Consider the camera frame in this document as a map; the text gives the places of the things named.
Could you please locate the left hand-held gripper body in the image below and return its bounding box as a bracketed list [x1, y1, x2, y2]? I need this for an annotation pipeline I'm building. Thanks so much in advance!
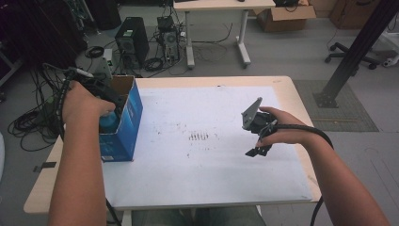
[71, 69, 127, 122]

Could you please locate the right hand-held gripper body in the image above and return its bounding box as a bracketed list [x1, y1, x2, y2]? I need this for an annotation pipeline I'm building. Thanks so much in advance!
[241, 96, 279, 143]

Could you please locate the blue detergent bottle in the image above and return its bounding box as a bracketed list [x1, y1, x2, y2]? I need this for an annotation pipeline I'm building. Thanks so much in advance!
[99, 111, 122, 135]

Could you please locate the blue cardboard box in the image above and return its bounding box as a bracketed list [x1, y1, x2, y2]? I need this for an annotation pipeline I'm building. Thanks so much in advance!
[99, 74, 144, 163]

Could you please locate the person's left hand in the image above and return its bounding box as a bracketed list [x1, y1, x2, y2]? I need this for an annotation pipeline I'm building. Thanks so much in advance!
[61, 80, 117, 126]

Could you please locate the person's right hand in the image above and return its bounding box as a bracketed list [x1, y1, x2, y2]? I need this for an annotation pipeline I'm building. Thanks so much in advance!
[255, 106, 315, 149]

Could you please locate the white table sheet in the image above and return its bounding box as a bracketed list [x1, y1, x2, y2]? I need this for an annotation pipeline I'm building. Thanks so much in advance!
[102, 85, 314, 211]

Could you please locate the black computer tower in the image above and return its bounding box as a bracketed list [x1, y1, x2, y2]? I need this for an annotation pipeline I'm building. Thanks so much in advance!
[114, 16, 151, 69]

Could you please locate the person's grey-green clothing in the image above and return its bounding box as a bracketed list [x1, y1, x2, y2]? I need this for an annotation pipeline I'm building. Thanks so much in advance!
[131, 205, 267, 226]

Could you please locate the open computer case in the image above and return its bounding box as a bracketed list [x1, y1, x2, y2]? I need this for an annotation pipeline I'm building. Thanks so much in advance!
[156, 15, 184, 64]

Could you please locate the dark curtain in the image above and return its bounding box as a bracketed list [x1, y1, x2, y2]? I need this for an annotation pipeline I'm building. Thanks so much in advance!
[0, 0, 89, 70]

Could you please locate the grey floor mat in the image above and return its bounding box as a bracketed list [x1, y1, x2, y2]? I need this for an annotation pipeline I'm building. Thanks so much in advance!
[293, 79, 380, 133]

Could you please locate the black tape strip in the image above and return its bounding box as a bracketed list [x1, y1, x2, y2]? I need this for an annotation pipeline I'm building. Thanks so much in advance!
[33, 161, 57, 173]

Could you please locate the open brown cardboard box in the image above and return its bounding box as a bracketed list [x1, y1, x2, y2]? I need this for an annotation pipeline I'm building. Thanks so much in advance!
[253, 4, 317, 33]

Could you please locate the black office chair base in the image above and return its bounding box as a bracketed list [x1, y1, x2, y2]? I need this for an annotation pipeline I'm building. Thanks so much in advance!
[324, 41, 382, 71]

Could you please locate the white desk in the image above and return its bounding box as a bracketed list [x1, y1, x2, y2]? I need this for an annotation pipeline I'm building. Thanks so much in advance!
[172, 0, 277, 70]

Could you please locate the brown cabinet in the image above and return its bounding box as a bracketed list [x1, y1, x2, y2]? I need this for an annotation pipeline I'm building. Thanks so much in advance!
[328, 0, 383, 31]

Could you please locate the coiled black cable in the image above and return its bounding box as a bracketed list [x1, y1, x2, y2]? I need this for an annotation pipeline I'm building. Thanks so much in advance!
[85, 45, 105, 59]
[142, 56, 165, 73]

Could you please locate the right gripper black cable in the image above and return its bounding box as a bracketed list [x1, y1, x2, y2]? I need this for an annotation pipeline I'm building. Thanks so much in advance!
[262, 122, 335, 226]

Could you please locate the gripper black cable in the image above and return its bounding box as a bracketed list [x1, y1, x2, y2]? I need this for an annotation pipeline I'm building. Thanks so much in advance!
[41, 62, 123, 226]
[262, 122, 335, 226]

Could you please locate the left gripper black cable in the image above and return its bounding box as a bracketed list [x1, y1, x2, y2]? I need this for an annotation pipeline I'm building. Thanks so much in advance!
[41, 62, 123, 226]

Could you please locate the bundle of black floor cables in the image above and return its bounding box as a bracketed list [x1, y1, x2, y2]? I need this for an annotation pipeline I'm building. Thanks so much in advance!
[8, 67, 65, 153]

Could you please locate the black metal stand post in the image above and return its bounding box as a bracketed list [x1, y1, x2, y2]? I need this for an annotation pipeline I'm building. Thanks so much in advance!
[313, 0, 399, 109]

